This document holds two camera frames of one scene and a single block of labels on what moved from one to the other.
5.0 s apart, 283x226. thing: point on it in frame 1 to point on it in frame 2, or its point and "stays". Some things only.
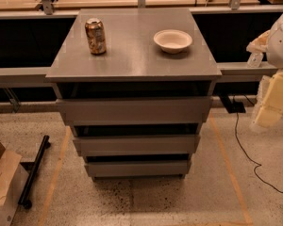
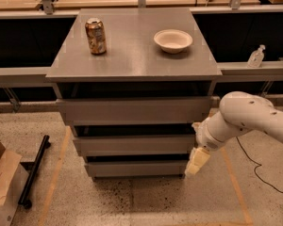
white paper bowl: x=173 y=40 stays
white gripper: x=281 y=46 to x=205 y=139
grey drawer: x=147 y=146 stays
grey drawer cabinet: x=135 y=111 stays
